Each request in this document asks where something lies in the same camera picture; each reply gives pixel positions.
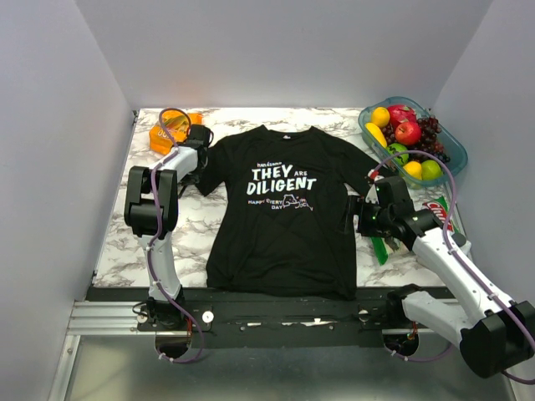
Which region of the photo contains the orange snack bag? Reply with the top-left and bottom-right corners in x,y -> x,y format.
149,109 -> 203,155

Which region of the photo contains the lime green fruit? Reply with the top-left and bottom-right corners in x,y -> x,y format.
421,160 -> 443,180

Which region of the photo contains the red apple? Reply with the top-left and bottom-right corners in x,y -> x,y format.
395,121 -> 422,145

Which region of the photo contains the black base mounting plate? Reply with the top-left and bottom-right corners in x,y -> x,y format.
85,287 -> 427,353

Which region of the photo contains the dark purple grape bunch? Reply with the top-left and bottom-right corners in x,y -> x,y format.
382,115 -> 451,164

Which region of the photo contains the black printed t-shirt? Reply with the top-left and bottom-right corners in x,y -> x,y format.
196,126 -> 379,300

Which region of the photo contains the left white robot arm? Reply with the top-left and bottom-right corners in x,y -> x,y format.
124,124 -> 213,330

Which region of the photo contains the yellow lemon in basket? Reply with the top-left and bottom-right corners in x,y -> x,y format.
370,107 -> 390,128

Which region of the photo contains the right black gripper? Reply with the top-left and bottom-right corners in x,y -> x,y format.
335,193 -> 393,238

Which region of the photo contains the small yellow lemon front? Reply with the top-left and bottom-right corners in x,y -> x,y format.
403,160 -> 422,180

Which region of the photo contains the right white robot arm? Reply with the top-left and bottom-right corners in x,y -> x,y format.
343,177 -> 534,378

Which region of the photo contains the yellow banana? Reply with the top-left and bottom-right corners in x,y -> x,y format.
365,122 -> 387,148

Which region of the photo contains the red dragon fruit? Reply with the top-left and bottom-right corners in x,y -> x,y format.
387,104 -> 417,127

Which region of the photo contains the teal plastic fruit basket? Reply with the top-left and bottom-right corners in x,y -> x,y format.
359,97 -> 467,189

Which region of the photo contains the green chips bag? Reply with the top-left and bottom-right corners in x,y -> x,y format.
370,197 -> 448,266

